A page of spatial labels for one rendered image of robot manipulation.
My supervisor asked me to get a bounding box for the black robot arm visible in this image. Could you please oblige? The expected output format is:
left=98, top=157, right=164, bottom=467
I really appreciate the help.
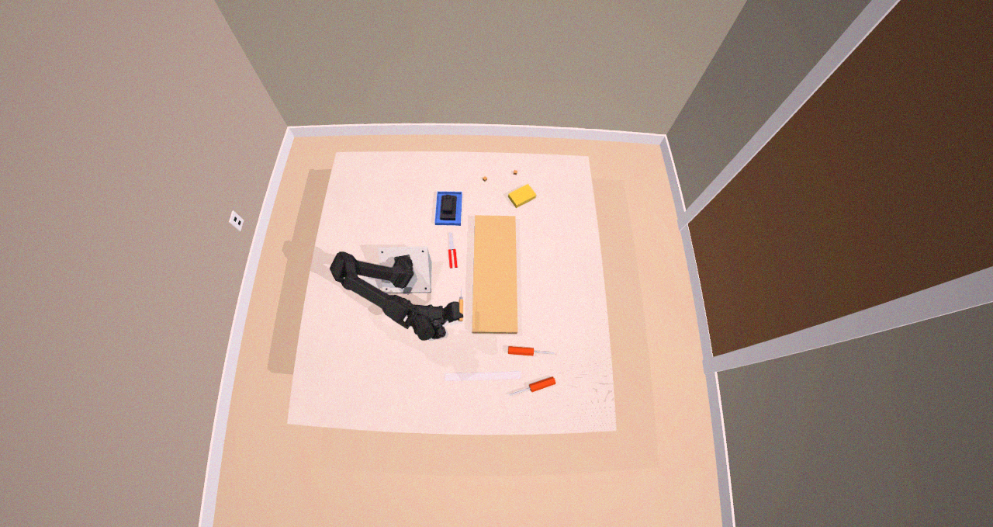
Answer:
left=330, top=251, right=446, bottom=341

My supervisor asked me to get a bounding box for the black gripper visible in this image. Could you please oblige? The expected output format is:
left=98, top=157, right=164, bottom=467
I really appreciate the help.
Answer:
left=426, top=301, right=463, bottom=324

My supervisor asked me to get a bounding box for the yellow block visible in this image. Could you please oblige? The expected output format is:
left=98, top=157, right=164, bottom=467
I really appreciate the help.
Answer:
left=508, top=185, right=537, bottom=208

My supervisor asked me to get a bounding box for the blue rectangular tray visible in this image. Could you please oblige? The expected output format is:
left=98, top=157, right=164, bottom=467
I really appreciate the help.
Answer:
left=435, top=192, right=462, bottom=226

